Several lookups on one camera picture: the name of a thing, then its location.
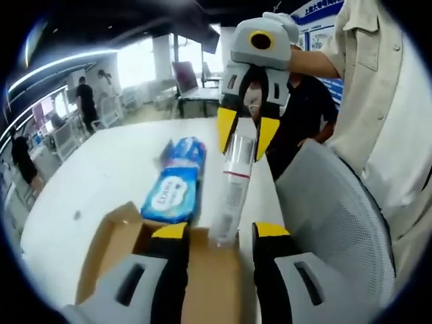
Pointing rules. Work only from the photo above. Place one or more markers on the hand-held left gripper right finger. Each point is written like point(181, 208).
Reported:
point(290, 290)

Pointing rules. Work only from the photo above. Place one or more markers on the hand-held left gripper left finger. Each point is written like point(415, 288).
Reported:
point(135, 287)

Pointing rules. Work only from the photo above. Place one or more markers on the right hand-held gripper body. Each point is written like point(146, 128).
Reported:
point(243, 50)

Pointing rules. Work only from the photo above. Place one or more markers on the white cosmetic tube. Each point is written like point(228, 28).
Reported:
point(233, 189)

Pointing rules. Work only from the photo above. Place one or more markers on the brown cardboard shoe box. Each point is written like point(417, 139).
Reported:
point(216, 270)

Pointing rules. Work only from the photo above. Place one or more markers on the computer monitor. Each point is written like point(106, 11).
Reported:
point(185, 77)

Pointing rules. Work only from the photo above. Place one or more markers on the grey mesh office chair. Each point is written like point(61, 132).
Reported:
point(337, 219)

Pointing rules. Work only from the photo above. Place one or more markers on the blue wipes pack white label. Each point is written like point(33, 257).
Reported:
point(168, 195)

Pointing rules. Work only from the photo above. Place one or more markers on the person's cream shirt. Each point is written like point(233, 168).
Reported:
point(381, 118)

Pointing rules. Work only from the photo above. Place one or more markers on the blue white wall poster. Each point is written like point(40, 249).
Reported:
point(334, 94)

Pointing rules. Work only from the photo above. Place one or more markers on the blue framed wall poster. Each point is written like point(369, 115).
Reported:
point(317, 20)

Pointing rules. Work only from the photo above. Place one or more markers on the pink wall screens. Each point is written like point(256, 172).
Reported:
point(42, 109)

